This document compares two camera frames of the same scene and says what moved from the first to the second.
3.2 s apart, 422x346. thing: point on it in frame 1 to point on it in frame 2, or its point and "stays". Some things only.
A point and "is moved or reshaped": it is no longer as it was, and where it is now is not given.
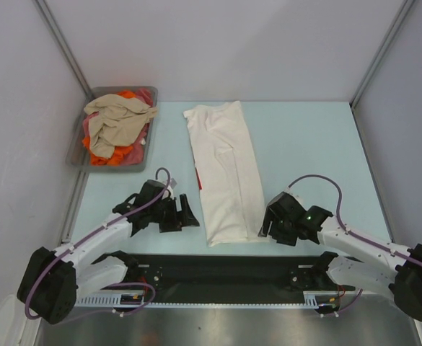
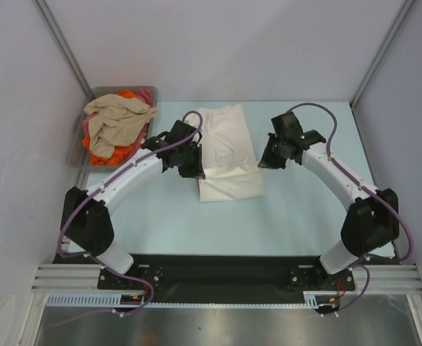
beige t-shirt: [115, 121] stays
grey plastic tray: [78, 159] stays
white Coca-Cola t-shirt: [232, 196] is moved or reshaped
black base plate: [223, 277] stays
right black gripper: [286, 239] to [267, 160]
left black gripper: [185, 218] to [196, 171]
